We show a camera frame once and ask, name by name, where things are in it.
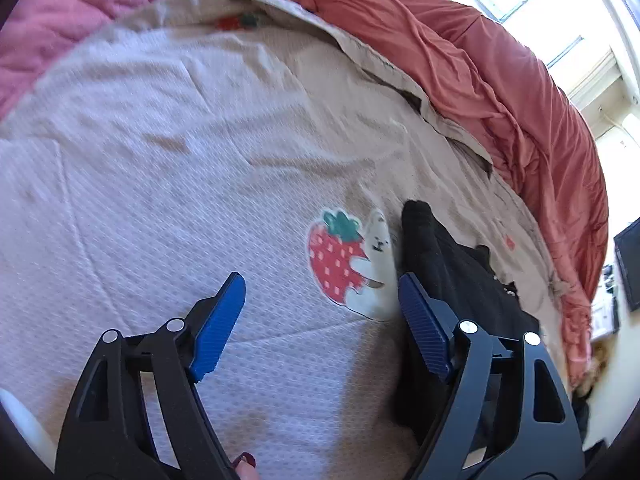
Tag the salmon red duvet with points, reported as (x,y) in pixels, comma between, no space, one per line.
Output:
(500,85)

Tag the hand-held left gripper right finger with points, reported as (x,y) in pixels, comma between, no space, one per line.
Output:
(422,330)

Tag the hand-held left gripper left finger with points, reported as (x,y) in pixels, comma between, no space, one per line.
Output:
(220,325)

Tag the black monitor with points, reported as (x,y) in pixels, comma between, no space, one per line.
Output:
(629,265)

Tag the person's left hand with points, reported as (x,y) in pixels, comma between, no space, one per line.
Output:
(246,467)

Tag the beige strawberry print blanket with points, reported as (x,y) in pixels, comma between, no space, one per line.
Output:
(175,170)

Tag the cluttered white desk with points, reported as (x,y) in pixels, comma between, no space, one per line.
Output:
(607,305)

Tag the brown furry thing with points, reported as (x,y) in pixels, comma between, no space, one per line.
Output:
(599,365)

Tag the pink quilted blanket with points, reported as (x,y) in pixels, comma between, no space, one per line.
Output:
(75,20)

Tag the white rounded object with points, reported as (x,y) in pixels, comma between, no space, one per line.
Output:
(25,430)

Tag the black shorts with orange waistband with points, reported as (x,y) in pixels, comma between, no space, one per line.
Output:
(430,250)

